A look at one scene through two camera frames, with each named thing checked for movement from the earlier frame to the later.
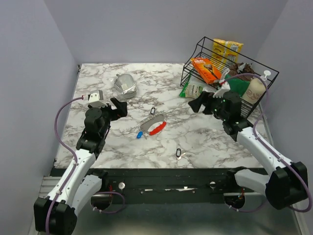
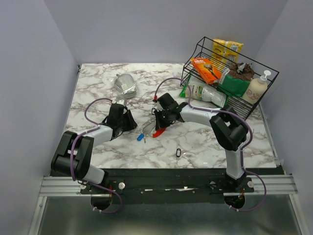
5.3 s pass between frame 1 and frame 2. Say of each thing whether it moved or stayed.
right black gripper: moved
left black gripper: moved
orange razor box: stayed
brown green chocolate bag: stayed
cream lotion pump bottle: stayed
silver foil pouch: stayed
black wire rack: stayed
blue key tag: moved
